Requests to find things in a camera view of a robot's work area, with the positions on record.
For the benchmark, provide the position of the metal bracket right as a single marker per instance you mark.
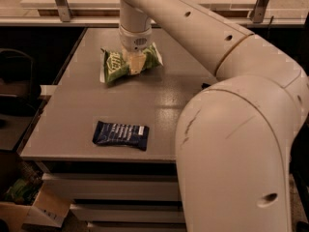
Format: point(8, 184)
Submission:
point(259, 11)

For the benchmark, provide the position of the black chair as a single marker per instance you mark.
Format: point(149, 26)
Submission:
point(19, 88)

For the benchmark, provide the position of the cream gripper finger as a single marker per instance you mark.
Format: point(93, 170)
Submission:
point(135, 61)

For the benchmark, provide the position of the grey drawer cabinet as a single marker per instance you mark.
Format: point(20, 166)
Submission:
point(117, 189)

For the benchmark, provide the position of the metal bracket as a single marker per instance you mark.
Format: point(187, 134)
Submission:
point(259, 11)
point(63, 10)

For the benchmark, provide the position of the green jalapeno chip bag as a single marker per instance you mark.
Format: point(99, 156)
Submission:
point(113, 65)

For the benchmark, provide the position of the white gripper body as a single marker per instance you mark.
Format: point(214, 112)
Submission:
point(134, 42)

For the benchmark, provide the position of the metal bracket left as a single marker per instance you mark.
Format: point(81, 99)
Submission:
point(63, 10)

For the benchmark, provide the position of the dark chocolate rxbar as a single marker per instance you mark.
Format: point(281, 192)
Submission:
point(205, 86)

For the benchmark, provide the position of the blue rxbar blueberry bar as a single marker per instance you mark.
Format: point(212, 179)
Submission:
point(113, 134)

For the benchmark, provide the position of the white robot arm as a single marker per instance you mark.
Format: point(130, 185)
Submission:
point(233, 139)

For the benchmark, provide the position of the cardboard box with snacks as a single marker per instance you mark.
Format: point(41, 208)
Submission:
point(31, 202)

